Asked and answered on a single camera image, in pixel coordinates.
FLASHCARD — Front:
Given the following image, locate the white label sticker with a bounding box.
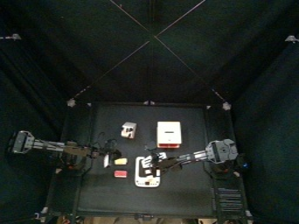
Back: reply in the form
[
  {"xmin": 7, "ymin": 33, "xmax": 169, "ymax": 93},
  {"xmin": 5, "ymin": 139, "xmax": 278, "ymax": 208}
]
[{"xmin": 216, "ymin": 187, "xmax": 244, "ymax": 214}]

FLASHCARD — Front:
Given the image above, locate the thin diagonal cord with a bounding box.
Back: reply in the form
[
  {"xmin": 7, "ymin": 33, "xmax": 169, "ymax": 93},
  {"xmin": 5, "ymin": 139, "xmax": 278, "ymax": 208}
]
[
  {"xmin": 70, "ymin": 0, "xmax": 206, "ymax": 100},
  {"xmin": 73, "ymin": 0, "xmax": 230, "ymax": 103}
]

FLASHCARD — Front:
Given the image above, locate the small white device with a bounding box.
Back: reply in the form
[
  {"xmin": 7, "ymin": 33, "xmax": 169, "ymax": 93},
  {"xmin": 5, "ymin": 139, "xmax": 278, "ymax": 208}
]
[{"xmin": 120, "ymin": 122, "xmax": 137, "ymax": 140}]

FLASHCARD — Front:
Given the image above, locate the white box with red base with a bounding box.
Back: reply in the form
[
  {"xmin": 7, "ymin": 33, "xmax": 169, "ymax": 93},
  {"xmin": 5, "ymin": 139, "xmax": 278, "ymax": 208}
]
[{"xmin": 154, "ymin": 121, "xmax": 182, "ymax": 149}]

